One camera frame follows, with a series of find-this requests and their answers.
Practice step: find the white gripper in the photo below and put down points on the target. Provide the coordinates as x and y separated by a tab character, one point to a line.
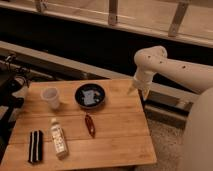
142	80

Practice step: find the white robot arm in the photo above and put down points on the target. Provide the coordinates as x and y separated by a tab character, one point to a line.
197	144

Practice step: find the pale blue item in bowl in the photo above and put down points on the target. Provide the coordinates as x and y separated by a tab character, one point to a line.
89	97

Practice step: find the black round bowl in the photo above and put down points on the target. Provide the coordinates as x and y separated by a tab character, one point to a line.
99	93

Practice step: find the translucent plastic cup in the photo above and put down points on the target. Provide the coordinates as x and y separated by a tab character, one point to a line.
51	96

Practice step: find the small clear plastic bottle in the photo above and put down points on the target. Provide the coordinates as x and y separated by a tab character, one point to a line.
58	139

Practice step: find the black white striped cloth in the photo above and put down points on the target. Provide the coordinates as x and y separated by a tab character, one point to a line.
35	147

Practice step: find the black equipment at left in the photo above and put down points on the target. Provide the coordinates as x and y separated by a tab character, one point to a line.
10	83

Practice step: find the metal rail bracket centre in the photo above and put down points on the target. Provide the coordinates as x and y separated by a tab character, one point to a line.
112	12

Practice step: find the metal rail bracket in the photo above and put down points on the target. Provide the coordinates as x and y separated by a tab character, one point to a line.
181	9
40	5
112	12

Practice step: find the metal rail bracket right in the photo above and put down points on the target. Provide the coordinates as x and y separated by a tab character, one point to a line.
181	9

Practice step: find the metal rail bracket left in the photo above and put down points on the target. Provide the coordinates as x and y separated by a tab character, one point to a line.
40	5

